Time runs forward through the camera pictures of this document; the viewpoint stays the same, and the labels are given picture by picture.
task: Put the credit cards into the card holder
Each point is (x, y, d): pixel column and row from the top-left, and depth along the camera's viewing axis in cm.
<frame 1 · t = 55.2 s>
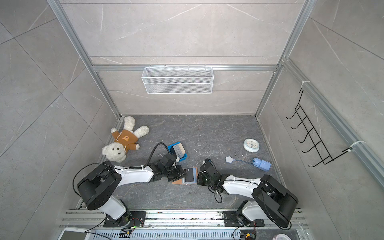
left hand: (187, 172, 86), fingers closed
right hand: (196, 177, 88), fingers closed
stack of credit cards: (179, 149, 97), point 5 cm above the table
white teddy bear brown shirt: (125, 140, 97), point 8 cm above the table
white round clock: (251, 145, 101), point 3 cm above the table
blue dish brush toy: (256, 162, 91), point 5 cm above the table
dark credit card: (189, 177, 89), on the table

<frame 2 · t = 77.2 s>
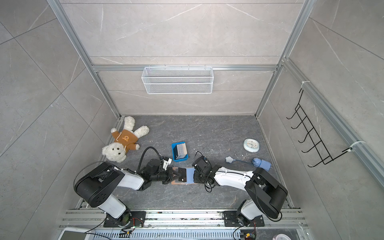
left hand: (181, 173, 86), fingers closed
right hand: (195, 176, 88), fingers closed
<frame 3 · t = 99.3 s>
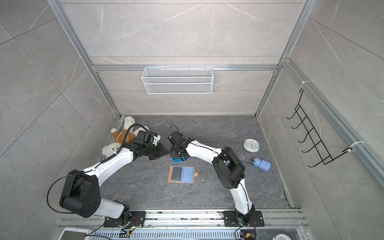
left hand: (168, 149, 85), fingers closed
right hand: (174, 152, 93), fingers closed
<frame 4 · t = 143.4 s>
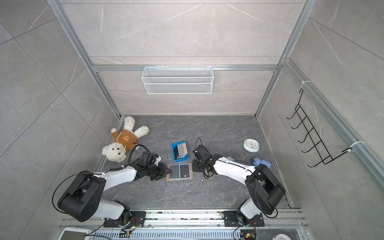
left hand: (169, 169, 88), fingers open
right hand: (194, 165, 88), fingers closed
black VIP credit card: (184, 171, 92), on the table
